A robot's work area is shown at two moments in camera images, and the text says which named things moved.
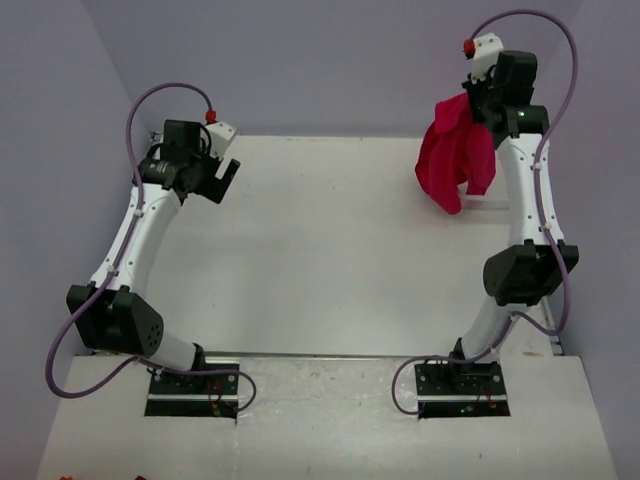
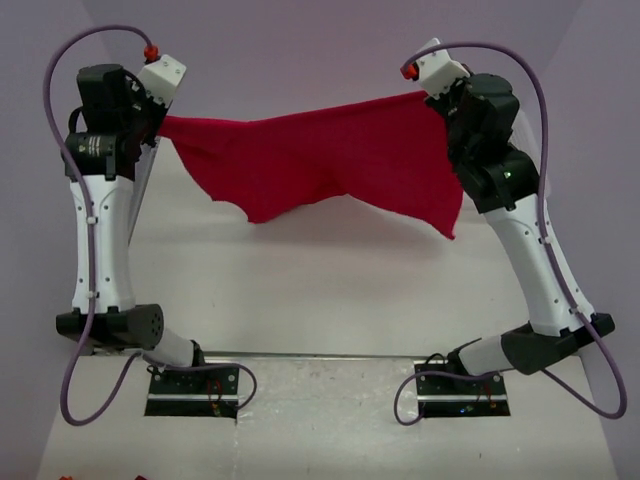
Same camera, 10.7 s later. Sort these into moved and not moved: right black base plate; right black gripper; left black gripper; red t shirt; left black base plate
Moved: red t shirt; right black gripper; left black gripper
Not moved: left black base plate; right black base plate
